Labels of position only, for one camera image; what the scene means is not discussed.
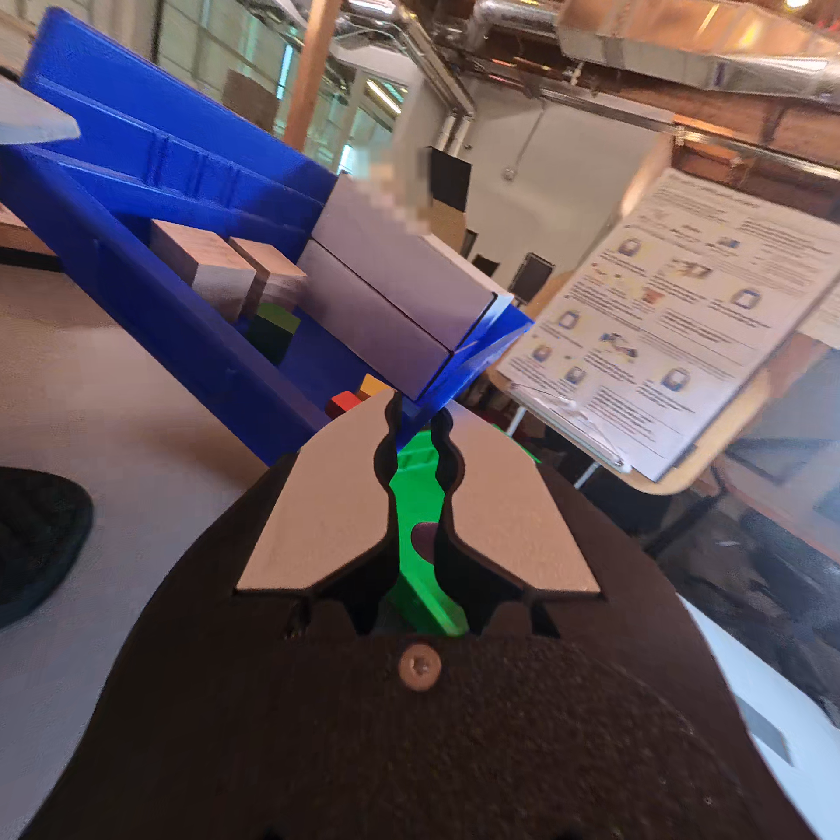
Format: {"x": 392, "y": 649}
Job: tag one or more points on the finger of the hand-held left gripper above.
{"x": 26, "y": 118}

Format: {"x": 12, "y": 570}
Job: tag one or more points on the black wall panel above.
{"x": 453, "y": 180}

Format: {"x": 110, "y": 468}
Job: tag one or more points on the black textured pad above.
{"x": 39, "y": 544}

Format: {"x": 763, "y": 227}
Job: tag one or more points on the red cube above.
{"x": 342, "y": 403}

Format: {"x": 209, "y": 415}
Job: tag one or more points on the printed instruction sheet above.
{"x": 656, "y": 315}

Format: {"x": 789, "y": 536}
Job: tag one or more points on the yellow cube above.
{"x": 374, "y": 386}

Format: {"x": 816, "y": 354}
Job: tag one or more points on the blue plastic bin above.
{"x": 164, "y": 315}

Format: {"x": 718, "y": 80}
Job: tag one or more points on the green plastic bin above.
{"x": 417, "y": 485}

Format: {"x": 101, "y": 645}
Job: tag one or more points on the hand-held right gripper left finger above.
{"x": 328, "y": 512}

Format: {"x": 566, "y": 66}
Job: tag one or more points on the white cardboard mailer box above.
{"x": 367, "y": 321}
{"x": 394, "y": 275}

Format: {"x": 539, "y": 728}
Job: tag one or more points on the green cube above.
{"x": 272, "y": 334}

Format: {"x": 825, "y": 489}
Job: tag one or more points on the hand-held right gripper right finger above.
{"x": 512, "y": 525}

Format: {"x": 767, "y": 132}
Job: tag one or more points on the silver ventilation duct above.
{"x": 689, "y": 46}

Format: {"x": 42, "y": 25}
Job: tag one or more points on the black monitor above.
{"x": 531, "y": 279}

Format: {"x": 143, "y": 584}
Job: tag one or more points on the instruction sheet on stand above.
{"x": 709, "y": 459}

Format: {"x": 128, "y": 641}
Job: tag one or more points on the wooden post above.
{"x": 312, "y": 72}

